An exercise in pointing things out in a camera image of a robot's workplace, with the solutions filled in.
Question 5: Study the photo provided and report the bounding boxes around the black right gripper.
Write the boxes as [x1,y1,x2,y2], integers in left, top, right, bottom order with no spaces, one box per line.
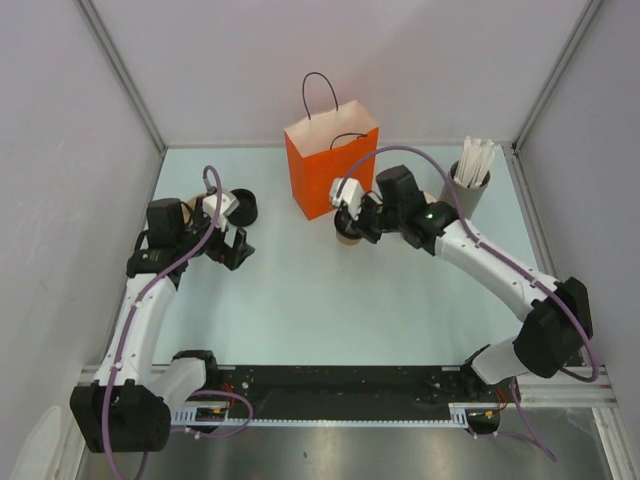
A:
[343,193,405,245]

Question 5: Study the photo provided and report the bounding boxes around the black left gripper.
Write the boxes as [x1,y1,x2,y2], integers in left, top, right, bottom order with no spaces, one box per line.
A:
[176,197,253,270]

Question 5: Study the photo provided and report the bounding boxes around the single black cup lid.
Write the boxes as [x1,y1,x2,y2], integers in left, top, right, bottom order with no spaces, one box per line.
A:
[334,210,361,240]

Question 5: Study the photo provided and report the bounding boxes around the brown pulp cup carrier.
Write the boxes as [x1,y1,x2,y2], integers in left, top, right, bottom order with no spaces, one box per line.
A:
[182,197,202,226]

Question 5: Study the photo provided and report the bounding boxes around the orange paper bag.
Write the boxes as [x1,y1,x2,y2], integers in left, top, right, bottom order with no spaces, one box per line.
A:
[284,100,379,220]

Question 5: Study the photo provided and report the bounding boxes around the single brown paper cup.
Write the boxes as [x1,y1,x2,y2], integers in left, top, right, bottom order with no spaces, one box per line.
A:
[336,231,362,246]

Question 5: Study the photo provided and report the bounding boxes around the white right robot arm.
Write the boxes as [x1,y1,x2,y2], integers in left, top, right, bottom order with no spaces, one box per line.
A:
[329,165,593,401]

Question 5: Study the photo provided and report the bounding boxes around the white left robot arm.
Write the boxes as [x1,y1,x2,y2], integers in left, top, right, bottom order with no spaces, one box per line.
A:
[70,191,254,453]

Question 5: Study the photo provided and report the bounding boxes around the black lid stack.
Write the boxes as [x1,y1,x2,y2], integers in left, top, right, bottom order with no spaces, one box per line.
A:
[228,188,258,227]

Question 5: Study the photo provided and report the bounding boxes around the stacked brown paper cups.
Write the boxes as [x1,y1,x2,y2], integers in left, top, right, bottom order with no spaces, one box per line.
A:
[422,191,436,204]

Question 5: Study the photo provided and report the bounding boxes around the grey straw holder tube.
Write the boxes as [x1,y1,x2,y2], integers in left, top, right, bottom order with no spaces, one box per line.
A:
[448,162,491,219]

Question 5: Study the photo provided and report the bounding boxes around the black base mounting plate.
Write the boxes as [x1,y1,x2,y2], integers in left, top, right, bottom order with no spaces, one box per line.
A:
[220,365,512,422]

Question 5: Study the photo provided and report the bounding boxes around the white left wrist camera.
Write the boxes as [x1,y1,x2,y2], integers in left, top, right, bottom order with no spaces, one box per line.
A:
[202,189,240,231]

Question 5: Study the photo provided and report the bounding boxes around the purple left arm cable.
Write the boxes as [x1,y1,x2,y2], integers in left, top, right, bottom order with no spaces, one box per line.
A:
[103,165,255,479]

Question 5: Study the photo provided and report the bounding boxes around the white slotted cable duct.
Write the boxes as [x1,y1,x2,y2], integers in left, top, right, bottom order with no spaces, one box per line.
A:
[169,403,474,429]

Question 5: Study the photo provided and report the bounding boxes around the aluminium frame rail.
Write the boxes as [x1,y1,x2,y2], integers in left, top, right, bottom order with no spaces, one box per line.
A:
[517,367,617,408]

